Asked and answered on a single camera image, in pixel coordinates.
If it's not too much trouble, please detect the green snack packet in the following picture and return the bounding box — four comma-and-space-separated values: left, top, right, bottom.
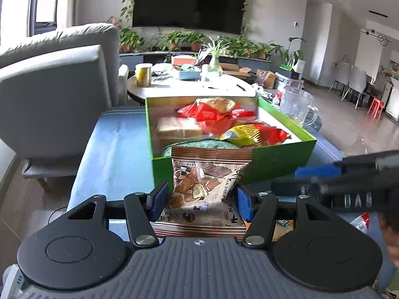
160, 139, 234, 158

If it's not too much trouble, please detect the blue checked tablecloth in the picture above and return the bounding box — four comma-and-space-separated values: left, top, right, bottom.
66, 106, 395, 292

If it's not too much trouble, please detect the open cardboard box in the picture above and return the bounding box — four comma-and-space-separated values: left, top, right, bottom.
220, 63, 254, 80

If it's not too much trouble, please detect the clear red-edged cake packet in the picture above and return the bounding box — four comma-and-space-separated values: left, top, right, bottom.
177, 97, 259, 131

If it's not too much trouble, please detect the television console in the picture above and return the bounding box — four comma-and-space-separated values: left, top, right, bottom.
119, 50, 272, 66

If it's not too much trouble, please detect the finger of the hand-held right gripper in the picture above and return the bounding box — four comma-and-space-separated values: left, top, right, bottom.
295, 164, 344, 179
271, 176, 321, 197

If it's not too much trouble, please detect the yellow and red snack packet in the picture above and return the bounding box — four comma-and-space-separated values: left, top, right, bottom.
218, 123, 292, 148

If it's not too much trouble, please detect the window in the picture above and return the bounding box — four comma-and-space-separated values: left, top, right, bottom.
26, 0, 58, 36

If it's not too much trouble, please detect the spider plant in glass vase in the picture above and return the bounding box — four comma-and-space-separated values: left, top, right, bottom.
202, 37, 231, 72

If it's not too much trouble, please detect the blue tray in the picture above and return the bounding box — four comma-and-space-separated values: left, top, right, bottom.
179, 64, 201, 80

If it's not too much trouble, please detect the clear plastic storage box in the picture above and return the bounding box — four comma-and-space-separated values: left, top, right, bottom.
276, 72, 304, 92

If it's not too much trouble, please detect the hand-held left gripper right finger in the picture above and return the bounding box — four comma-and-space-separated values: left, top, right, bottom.
234, 184, 334, 250

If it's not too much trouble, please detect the yellow can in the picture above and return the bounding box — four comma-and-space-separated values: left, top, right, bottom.
135, 64, 153, 88

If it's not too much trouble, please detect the person's right hand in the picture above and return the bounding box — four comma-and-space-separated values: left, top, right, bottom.
379, 212, 399, 268

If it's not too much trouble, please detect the white and red packet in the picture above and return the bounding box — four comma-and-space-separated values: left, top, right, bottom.
351, 213, 370, 232

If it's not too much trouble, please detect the grey dining chair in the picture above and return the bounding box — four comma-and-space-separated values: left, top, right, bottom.
329, 62, 353, 94
343, 65, 368, 109

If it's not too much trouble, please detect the orange bag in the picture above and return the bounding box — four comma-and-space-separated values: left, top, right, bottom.
256, 69, 278, 89

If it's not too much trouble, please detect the row of potted plants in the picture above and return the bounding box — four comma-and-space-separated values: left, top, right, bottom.
227, 36, 272, 60

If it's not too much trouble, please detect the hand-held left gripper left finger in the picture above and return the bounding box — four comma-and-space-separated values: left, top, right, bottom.
67, 181, 170, 250

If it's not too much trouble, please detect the clear plastic pitcher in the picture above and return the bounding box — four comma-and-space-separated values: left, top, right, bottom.
281, 85, 320, 127

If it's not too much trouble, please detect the small potted green plant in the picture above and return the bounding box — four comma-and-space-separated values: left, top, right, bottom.
120, 28, 144, 53

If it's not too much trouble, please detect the curtain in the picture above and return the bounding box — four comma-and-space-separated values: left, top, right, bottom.
58, 0, 82, 28

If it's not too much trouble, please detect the black wall television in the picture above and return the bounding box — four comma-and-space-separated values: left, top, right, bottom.
132, 0, 248, 35

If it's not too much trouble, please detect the red decorative plant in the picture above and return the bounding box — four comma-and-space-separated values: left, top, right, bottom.
106, 15, 123, 32

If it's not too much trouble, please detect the tall leafy plant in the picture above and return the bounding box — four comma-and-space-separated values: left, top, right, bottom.
271, 37, 307, 66

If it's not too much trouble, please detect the red stool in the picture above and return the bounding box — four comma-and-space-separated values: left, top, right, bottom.
367, 97, 385, 118

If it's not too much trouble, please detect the white round coffee table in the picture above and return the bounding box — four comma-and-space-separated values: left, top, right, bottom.
126, 72, 258, 102

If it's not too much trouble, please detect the brown printed snack packet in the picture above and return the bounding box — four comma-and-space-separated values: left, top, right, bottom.
153, 146, 252, 239

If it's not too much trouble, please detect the bushy potted green plant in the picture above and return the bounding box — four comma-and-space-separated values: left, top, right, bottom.
162, 30, 206, 52

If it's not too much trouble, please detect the grey armchair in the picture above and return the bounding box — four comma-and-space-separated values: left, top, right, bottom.
0, 23, 130, 194

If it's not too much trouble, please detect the green cardboard box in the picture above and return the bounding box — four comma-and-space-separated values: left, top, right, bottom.
145, 96, 317, 187

